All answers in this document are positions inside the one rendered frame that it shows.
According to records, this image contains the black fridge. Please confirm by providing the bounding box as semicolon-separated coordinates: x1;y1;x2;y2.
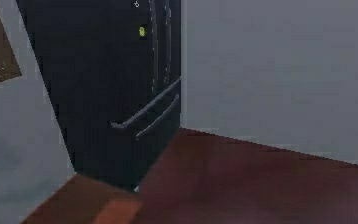
15;0;182;193

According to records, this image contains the grey fridge handle bar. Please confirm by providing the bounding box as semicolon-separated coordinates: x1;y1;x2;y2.
135;94;181;140
109;77;182;130

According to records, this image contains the dark vertical fridge handle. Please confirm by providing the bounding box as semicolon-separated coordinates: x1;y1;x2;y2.
148;0;159;94
162;0;173;87

